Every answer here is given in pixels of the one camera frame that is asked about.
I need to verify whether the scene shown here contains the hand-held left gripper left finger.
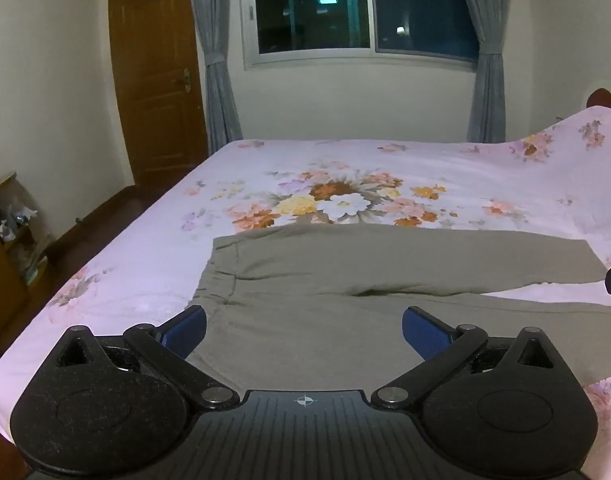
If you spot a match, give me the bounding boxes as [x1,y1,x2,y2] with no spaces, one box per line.
[52,306,241,409]

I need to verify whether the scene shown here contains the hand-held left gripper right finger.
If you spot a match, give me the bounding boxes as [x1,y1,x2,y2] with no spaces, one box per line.
[372,306,562,409]

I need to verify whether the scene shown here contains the grey-green pants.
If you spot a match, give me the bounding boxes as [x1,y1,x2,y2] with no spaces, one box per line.
[185,224,611,394]

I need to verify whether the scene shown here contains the floral pink bedsheet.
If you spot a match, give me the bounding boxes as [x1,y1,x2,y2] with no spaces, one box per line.
[0,107,611,427]

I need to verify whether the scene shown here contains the white and brown headboard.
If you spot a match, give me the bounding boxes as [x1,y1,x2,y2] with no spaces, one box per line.
[582,79,611,111]

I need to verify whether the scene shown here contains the wooden bedside cabinet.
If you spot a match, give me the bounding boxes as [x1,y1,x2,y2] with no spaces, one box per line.
[0,170,52,342]

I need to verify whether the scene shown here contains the clutter on cabinet shelf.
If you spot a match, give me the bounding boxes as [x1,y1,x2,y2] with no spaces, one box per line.
[0,199,39,242]

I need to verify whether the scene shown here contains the brown wooden door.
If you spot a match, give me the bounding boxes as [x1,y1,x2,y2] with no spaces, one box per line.
[108,0,209,189]

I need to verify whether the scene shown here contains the grey curtain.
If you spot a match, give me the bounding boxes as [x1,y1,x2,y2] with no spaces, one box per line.
[453,0,509,144]
[185,0,244,154]

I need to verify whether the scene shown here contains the white-framed sliding window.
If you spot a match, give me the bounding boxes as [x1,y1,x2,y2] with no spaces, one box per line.
[242,0,482,70]

